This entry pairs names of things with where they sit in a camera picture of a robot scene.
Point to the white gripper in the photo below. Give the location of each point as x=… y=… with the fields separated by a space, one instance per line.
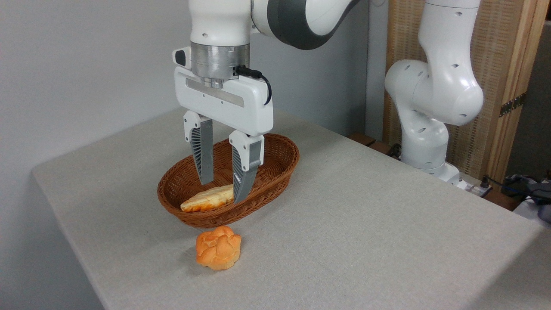
x=224 y=107

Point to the round knotted bread roll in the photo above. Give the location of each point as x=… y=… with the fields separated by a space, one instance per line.
x=218 y=249

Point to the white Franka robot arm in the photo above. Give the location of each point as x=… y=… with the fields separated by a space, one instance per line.
x=439 y=86

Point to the long flat bread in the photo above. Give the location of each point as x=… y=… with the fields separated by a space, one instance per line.
x=206 y=200

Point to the brown woven oval basket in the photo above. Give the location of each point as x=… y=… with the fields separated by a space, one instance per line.
x=280 y=159

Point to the grey tablecloth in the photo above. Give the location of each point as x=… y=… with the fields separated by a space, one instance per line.
x=366 y=224

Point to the wooden folding screen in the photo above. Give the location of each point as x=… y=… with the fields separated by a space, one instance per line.
x=495 y=51

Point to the metal screen hinge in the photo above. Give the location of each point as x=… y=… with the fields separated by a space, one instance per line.
x=512 y=104

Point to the grey bundled object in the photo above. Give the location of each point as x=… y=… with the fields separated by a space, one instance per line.
x=543 y=202

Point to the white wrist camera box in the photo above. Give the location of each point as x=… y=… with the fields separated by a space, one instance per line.
x=181 y=57

